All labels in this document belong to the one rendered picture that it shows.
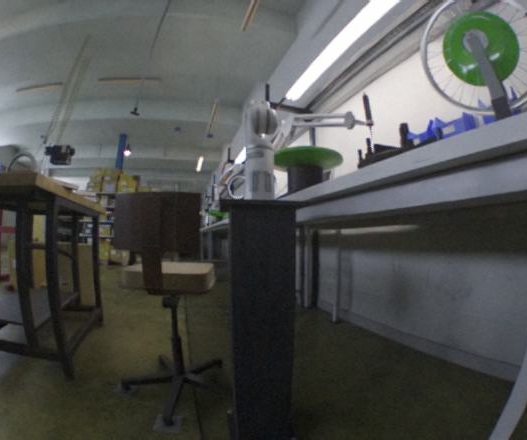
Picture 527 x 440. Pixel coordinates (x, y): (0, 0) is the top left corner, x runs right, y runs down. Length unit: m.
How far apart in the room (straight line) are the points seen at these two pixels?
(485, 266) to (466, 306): 0.25
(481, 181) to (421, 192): 0.14
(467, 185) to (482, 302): 1.04
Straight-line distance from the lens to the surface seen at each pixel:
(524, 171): 0.46
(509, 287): 1.41
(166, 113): 6.55
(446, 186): 0.51
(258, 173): 0.71
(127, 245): 0.86
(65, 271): 2.31
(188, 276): 0.88
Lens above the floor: 0.75
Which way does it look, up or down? 4 degrees up
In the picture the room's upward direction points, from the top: straight up
